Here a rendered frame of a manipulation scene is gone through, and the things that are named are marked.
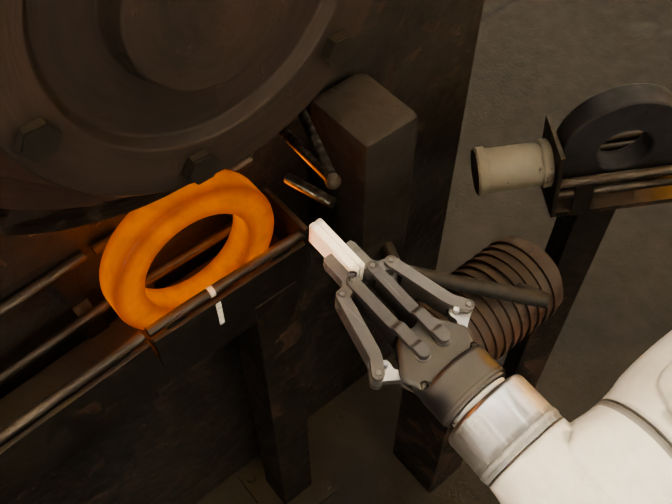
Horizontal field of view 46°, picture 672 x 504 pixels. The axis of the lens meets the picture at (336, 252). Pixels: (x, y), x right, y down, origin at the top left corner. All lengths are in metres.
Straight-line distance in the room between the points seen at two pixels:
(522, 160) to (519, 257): 0.16
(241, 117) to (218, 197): 0.21
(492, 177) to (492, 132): 1.03
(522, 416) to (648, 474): 0.11
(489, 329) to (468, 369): 0.33
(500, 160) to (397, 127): 0.17
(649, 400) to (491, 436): 0.13
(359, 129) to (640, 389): 0.37
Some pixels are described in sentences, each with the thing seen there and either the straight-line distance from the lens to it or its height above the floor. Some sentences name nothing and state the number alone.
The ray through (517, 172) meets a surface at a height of 0.68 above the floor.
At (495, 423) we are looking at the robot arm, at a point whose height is 0.77.
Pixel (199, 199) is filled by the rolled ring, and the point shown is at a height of 0.84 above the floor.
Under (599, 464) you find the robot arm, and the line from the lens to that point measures 0.68.
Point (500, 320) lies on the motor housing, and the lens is 1.03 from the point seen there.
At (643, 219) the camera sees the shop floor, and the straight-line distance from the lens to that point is 1.90.
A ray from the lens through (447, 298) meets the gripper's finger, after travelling 0.76.
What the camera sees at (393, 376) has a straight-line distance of 0.72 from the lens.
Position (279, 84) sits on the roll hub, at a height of 1.02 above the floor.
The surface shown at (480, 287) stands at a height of 0.57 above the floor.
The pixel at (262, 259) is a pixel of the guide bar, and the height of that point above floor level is 0.71.
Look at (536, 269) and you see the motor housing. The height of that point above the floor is 0.53.
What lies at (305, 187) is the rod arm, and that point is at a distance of 0.67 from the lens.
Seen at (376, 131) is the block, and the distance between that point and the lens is 0.82.
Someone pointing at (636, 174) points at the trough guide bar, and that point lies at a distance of 1.00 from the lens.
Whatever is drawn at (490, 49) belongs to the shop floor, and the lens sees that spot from 2.22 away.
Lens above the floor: 1.38
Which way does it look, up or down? 54 degrees down
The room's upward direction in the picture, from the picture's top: straight up
